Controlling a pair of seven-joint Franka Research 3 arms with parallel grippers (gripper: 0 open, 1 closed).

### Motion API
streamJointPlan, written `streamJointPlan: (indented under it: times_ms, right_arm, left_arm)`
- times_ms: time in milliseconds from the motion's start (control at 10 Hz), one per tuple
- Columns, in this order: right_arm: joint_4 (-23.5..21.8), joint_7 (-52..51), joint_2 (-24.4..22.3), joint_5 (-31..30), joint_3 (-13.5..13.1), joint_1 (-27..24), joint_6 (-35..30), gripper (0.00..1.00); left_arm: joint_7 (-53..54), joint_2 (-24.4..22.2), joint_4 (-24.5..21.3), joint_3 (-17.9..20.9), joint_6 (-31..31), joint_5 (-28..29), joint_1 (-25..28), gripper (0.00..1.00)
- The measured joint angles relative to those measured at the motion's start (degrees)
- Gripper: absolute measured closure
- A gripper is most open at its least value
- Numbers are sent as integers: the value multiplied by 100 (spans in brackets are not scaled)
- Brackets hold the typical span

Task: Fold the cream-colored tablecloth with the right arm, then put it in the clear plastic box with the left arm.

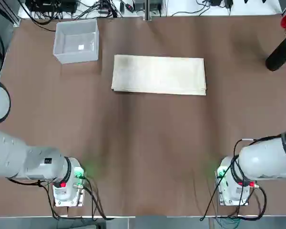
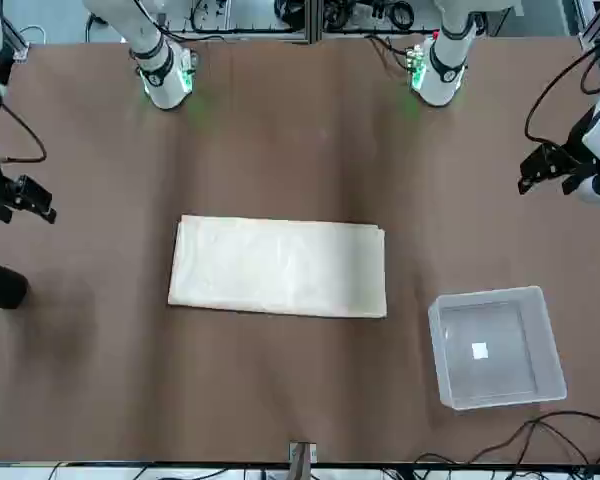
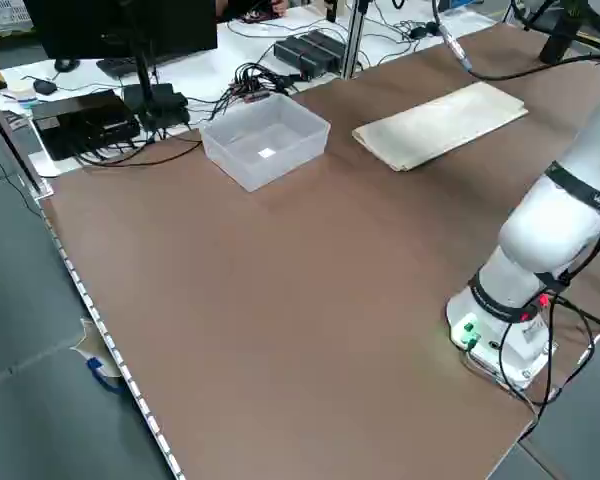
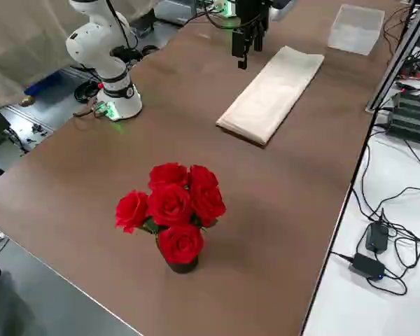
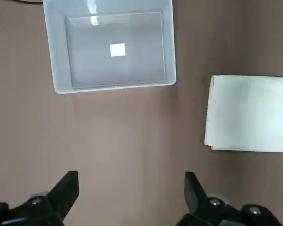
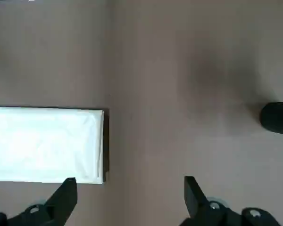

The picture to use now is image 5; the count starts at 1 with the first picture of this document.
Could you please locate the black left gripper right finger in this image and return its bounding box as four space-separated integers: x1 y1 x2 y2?
176 171 283 226

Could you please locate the white square sticker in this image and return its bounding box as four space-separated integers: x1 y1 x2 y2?
109 43 127 57

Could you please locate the cream tablecloth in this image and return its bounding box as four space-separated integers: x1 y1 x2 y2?
203 74 283 153

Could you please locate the clear plastic box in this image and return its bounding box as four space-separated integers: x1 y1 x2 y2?
42 0 177 95

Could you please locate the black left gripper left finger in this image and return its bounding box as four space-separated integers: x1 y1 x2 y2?
0 170 79 226

